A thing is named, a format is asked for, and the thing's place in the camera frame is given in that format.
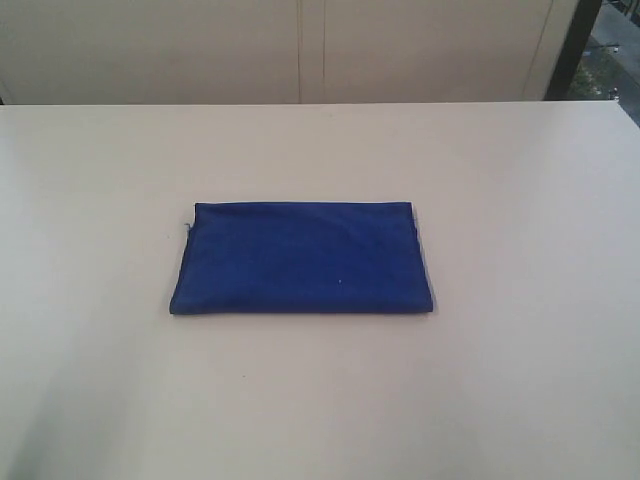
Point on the blue towel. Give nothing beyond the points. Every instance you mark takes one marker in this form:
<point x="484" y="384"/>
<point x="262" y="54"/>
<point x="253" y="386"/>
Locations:
<point x="302" y="257"/>

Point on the dark window frame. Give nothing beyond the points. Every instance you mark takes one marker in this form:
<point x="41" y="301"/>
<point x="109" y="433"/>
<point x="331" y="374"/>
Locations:
<point x="575" y="41"/>

